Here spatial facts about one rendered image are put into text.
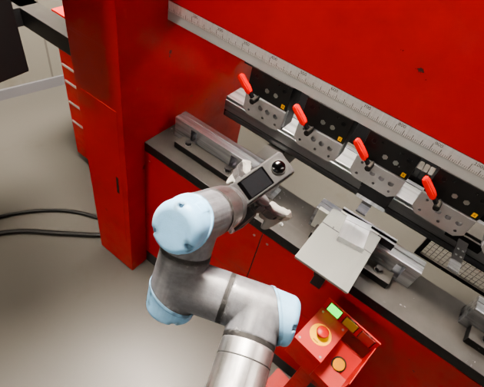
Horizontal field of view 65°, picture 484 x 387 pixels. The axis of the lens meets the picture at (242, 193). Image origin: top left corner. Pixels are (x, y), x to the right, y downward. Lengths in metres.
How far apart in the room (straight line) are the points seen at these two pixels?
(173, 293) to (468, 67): 0.77
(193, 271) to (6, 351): 1.67
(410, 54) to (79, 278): 1.86
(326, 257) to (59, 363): 1.36
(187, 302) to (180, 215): 0.13
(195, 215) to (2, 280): 1.90
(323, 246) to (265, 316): 0.69
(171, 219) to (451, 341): 1.09
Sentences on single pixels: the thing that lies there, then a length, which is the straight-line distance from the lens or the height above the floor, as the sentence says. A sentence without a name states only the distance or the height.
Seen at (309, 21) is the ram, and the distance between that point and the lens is 1.08.
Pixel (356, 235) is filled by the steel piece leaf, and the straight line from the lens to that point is 1.28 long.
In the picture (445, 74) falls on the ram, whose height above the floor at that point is 1.55.
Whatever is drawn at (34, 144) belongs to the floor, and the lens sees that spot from 2.97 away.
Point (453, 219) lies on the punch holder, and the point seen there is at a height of 1.22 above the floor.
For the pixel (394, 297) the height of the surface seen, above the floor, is 0.87.
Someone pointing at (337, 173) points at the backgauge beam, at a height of 0.93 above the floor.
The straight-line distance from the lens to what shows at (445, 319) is 1.44.
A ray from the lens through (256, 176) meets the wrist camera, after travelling 0.64.
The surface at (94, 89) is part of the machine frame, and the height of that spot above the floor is 1.09.
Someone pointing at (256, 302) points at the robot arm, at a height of 1.44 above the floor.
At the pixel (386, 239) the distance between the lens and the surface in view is 1.32.
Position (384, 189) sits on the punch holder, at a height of 1.20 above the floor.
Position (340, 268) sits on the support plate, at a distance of 1.18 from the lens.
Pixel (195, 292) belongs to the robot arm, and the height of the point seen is 1.43.
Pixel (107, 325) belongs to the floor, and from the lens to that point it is 2.09.
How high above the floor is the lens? 1.91
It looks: 47 degrees down
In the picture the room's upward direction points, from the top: 15 degrees clockwise
